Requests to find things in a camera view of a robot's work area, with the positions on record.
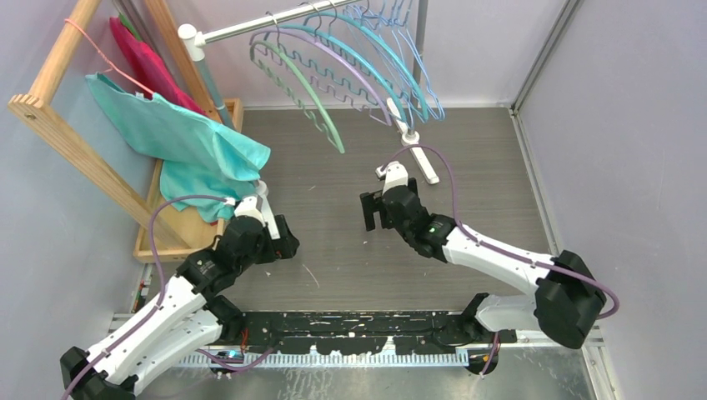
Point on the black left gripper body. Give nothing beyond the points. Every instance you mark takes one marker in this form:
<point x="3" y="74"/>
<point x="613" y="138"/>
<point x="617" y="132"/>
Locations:
<point x="263" y="253"/>

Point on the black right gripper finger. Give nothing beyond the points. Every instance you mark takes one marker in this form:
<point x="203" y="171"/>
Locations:
<point x="412" y="186"/>
<point x="371" y="204"/>

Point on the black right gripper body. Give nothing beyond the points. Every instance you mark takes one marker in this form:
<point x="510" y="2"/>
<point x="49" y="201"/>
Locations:
<point x="406" y="233"/>

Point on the green plastic hanger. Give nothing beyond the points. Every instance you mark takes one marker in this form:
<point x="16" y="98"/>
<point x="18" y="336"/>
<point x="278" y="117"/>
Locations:
<point x="311" y="105"/>

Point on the light blue wire hanger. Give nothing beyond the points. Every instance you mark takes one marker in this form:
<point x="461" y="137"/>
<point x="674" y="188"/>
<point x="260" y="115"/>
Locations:
<point x="409" y="21"/>
<point x="381" y="47"/>
<point x="412" y="87"/>

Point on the purple wavy plastic hanger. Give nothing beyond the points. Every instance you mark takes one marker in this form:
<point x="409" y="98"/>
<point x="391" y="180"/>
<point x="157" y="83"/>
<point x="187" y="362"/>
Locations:
<point x="367" y="91"/>

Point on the teal wavy plastic hanger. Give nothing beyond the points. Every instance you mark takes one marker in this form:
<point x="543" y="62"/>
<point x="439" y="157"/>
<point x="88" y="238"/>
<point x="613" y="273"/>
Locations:
<point x="384" y="53"/>

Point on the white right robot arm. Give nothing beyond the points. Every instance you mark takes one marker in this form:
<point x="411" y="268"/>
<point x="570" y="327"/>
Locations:
<point x="557" y="294"/>

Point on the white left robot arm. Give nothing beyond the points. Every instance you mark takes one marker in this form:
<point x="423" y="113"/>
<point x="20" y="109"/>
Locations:
<point x="188" y="313"/>

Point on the teal cloth garment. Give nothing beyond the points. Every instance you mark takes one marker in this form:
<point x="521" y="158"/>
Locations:
<point x="203" y="160"/>

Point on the magenta cloth garment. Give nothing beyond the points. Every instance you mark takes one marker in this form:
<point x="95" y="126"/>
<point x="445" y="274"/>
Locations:
<point x="154" y="72"/>

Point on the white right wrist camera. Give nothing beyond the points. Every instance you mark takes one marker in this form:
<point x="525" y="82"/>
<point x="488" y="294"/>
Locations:
<point x="394" y="174"/>

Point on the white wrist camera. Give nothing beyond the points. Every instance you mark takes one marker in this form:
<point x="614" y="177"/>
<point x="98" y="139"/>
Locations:
<point x="253" y="206"/>
<point x="394" y="174"/>

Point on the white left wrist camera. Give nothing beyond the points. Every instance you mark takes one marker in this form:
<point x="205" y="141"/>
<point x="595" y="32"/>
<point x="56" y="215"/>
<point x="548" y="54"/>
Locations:
<point x="253" y="206"/>

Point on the wooden clothes rack frame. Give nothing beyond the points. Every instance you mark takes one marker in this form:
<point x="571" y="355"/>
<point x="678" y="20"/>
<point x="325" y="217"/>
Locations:
<point x="178" y="233"/>

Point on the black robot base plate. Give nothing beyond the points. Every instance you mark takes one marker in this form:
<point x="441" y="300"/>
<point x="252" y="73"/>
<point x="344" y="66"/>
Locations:
<point x="358" y="340"/>

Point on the metal hanger rail stand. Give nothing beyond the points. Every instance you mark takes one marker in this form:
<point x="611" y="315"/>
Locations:
<point x="196" y="41"/>

